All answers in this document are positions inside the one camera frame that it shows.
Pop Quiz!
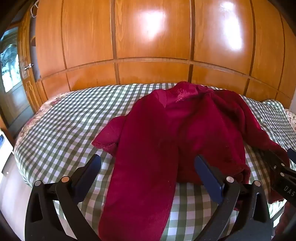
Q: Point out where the white device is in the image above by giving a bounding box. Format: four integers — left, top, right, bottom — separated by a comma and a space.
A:
0, 132, 15, 175

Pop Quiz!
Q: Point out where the wooden wardrobe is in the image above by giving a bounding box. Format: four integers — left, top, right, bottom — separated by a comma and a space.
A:
17, 0, 296, 109

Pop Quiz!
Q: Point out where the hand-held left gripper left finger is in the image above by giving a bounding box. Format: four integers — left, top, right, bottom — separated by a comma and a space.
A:
24, 153, 109, 241

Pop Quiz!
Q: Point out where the white clothes hanger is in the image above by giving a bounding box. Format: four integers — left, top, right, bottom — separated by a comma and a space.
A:
30, 0, 39, 18

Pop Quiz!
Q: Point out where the wooden door with glass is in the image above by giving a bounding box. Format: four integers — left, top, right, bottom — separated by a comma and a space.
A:
0, 25, 36, 137

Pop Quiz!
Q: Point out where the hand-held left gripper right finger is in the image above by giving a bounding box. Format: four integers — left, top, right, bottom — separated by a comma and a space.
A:
194, 155, 274, 241

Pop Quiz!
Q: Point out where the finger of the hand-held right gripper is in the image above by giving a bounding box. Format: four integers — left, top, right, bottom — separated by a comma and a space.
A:
262, 150, 290, 174
287, 147, 296, 166

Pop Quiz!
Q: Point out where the dark red fleece garment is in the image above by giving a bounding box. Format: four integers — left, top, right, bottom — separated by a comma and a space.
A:
92, 81, 290, 241

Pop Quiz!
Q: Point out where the green checked bed sheet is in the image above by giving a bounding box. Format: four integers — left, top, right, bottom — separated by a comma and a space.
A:
14, 82, 296, 241

